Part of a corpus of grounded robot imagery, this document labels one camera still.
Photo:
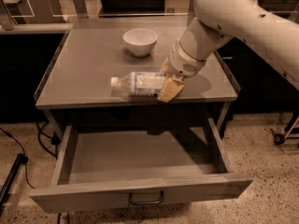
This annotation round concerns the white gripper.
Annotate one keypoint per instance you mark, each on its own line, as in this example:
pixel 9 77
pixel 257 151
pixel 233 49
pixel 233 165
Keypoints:
pixel 183 62

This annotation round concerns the blue plastic water bottle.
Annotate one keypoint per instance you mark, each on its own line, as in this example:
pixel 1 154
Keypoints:
pixel 139 83

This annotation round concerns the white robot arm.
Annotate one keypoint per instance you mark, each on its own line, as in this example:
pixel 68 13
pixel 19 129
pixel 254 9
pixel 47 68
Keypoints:
pixel 215 22

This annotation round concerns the grey counter cabinet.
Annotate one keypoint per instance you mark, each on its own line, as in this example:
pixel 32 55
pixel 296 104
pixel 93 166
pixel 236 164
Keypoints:
pixel 93 51

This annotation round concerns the grey open drawer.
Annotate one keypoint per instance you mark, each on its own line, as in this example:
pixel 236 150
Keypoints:
pixel 99 169

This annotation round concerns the white ceramic bowl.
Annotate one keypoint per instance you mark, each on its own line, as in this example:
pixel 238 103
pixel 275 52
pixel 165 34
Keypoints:
pixel 140 42

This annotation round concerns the dark chair back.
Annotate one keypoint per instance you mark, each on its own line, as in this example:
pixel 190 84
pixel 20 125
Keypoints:
pixel 118 8

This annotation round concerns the wheeled cart base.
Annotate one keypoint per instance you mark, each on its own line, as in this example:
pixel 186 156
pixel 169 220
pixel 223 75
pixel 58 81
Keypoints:
pixel 291 131

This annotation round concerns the black floor bar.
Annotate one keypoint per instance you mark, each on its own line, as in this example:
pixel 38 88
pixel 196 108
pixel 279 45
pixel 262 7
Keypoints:
pixel 20 159

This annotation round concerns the metal drawer handle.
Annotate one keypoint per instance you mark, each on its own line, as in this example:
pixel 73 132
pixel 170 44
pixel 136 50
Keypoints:
pixel 143 199

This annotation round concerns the black power cable cluster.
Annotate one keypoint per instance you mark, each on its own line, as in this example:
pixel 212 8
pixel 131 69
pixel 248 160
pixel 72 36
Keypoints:
pixel 49 142

